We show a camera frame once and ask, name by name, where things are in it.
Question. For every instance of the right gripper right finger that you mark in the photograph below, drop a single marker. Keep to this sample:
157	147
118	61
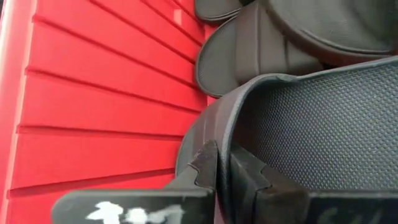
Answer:
280	208

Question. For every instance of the black slide sandal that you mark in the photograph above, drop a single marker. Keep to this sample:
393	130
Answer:
335	25
242	56
311	124
214	9

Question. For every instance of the red plastic bin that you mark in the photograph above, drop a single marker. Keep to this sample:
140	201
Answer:
93	93

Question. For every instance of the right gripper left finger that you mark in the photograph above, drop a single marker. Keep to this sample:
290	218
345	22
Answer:
140	208

